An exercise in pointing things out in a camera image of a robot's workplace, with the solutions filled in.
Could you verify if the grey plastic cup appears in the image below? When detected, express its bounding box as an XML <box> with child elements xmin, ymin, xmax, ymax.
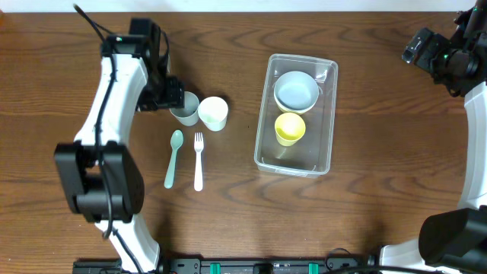
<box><xmin>170</xmin><ymin>91</ymin><xmax>199</xmax><ymax>126</ymax></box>

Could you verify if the yellow plastic cup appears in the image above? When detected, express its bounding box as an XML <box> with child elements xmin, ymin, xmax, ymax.
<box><xmin>274</xmin><ymin>113</ymin><xmax>306</xmax><ymax>147</ymax></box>

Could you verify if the grey plastic bowl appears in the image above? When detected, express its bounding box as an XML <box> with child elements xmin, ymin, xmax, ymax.
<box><xmin>273</xmin><ymin>71</ymin><xmax>320</xmax><ymax>110</ymax></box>

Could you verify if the white plastic bowl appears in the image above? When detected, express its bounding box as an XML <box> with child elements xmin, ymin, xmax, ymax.
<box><xmin>276</xmin><ymin>100</ymin><xmax>315</xmax><ymax>115</ymax></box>

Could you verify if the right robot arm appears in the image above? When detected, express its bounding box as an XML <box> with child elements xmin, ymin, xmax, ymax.
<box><xmin>369</xmin><ymin>0</ymin><xmax>486</xmax><ymax>273</ymax></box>

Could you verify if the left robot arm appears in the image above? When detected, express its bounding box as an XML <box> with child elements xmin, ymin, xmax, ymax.
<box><xmin>54</xmin><ymin>18</ymin><xmax>184</xmax><ymax>273</ymax></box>

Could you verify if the clear plastic container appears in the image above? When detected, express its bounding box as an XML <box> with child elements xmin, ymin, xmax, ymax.
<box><xmin>254</xmin><ymin>54</ymin><xmax>339</xmax><ymax>178</ymax></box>

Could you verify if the mint green plastic spoon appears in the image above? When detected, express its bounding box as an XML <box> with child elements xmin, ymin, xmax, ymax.
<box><xmin>164</xmin><ymin>129</ymin><xmax>184</xmax><ymax>189</ymax></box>

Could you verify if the white plastic cup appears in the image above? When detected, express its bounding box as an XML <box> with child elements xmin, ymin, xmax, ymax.
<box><xmin>198</xmin><ymin>97</ymin><xmax>229</xmax><ymax>132</ymax></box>

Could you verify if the white plastic fork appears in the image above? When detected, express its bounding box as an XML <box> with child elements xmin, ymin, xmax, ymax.
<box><xmin>194</xmin><ymin>132</ymin><xmax>204</xmax><ymax>192</ymax></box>

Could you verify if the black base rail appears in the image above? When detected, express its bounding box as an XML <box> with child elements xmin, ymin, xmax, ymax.
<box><xmin>72</xmin><ymin>256</ymin><xmax>371</xmax><ymax>274</ymax></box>

